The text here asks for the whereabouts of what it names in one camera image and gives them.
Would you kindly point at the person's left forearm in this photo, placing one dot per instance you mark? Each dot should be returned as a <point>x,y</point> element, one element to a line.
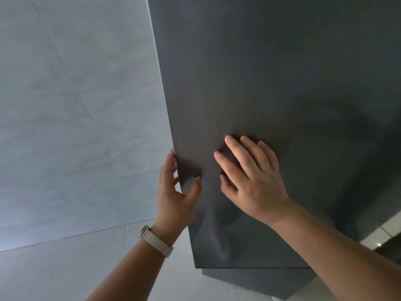
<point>131,272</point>

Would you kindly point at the person's left hand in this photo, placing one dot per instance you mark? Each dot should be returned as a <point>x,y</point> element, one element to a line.
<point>172,206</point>

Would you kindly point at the person's right thumb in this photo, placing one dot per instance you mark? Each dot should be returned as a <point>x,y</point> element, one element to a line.
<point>228,187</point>

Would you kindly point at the person's right forearm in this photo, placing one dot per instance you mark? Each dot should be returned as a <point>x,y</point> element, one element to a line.
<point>332,257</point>

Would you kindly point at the dark grey cabinet door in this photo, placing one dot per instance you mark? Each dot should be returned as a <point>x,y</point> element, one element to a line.
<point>282,75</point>

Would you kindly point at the person's right hand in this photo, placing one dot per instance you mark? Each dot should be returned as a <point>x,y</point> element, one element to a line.
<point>260,191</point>

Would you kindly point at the white wrist watch band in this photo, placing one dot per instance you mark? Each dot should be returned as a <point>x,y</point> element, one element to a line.
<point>155,241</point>

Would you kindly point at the person's right little finger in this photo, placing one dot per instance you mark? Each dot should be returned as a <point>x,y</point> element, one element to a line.
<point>270,155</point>

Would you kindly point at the dark grey cabinet body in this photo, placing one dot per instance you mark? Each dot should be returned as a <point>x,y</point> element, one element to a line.
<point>260,280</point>

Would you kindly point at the person's left thumb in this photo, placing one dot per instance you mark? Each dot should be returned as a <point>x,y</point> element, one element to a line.
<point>192,191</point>

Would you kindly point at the person's right middle finger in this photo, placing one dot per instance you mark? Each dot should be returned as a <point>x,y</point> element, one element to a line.
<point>242,155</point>

